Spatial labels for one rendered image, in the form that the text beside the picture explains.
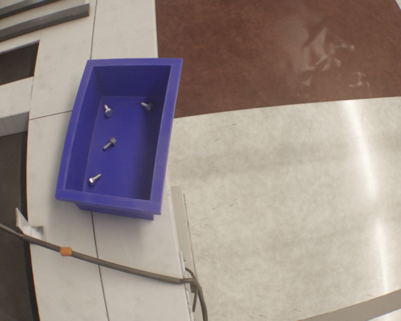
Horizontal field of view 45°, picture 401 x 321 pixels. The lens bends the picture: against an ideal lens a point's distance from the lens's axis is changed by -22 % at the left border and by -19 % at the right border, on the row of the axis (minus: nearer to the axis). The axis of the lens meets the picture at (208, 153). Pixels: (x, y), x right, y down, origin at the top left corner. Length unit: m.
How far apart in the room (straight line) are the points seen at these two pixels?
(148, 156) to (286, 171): 0.98
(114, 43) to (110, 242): 0.36
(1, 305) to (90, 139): 0.36
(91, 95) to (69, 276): 0.28
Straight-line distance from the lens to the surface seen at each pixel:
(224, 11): 2.15
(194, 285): 0.78
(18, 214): 0.77
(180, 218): 1.25
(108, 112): 0.87
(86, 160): 0.84
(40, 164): 0.87
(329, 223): 1.72
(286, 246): 1.68
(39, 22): 1.06
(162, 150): 0.75
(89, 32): 1.01
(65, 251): 0.76
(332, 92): 1.95
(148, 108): 0.87
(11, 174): 0.97
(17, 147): 0.99
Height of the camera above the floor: 1.57
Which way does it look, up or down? 61 degrees down
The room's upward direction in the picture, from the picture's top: 2 degrees counter-clockwise
